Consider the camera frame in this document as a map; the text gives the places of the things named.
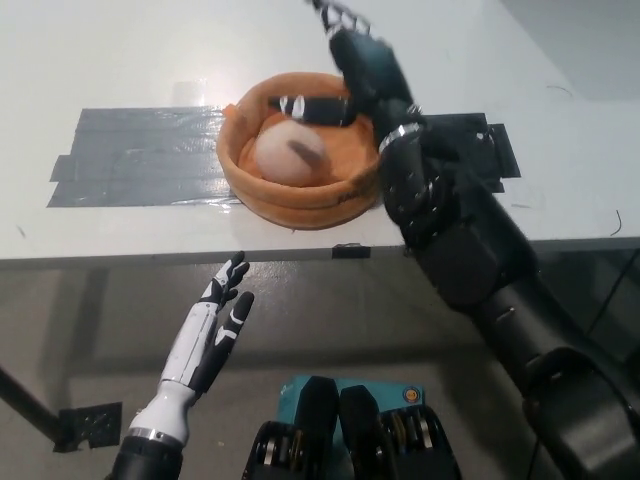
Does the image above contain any robot right black hand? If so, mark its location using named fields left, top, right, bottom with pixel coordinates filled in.
left=267, top=0, right=427, bottom=152

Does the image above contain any robot left white hand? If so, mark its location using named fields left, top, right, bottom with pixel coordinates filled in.
left=127, top=251, right=256, bottom=442

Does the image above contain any peach plush dumpling ball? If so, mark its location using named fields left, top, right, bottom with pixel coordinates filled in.
left=254, top=124, right=332, bottom=188

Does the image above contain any orange plush round basket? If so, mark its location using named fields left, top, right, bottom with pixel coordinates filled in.
left=216, top=72, right=387, bottom=233

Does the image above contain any black diagonal table leg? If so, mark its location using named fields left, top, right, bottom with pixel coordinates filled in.
left=0, top=364, right=69, bottom=449

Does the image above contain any small black tape strip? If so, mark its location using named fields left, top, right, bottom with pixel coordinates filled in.
left=330, top=242, right=372, bottom=261

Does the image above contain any teal box with orange sticker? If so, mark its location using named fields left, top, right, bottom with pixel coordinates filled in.
left=277, top=374, right=426, bottom=451

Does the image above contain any grey duct tape patch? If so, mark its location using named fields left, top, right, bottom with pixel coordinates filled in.
left=48, top=108, right=247, bottom=210

